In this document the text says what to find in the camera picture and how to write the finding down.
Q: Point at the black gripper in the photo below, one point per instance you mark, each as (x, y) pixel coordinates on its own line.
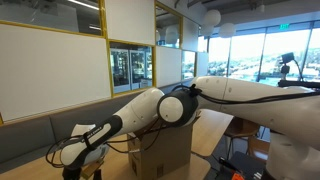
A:
(71, 174)

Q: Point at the brown cardboard box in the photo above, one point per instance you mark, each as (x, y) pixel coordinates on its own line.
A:
(166, 153)

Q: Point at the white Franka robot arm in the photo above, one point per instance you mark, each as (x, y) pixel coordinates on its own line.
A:
(253, 103)

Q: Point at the grey upholstered bench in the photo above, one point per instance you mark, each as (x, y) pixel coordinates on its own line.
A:
(23, 140)

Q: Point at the glass door display fridge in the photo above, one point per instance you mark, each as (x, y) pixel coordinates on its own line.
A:
(120, 70)
(138, 68)

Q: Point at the small orange device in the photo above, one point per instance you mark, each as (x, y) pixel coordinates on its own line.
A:
(238, 176)

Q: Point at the black equipment base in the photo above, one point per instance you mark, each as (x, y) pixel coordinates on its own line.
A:
(243, 161)

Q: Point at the brown wooden chair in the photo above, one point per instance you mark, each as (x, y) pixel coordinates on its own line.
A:
(245, 128)
(260, 148)

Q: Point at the white globe pendant lamp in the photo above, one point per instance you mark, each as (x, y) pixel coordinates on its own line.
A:
(206, 30)
(227, 30)
(212, 17)

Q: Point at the green exit sign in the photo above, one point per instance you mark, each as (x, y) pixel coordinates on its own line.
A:
(284, 26)

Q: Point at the black camera on stand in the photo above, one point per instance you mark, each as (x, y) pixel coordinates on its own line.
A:
(286, 60)

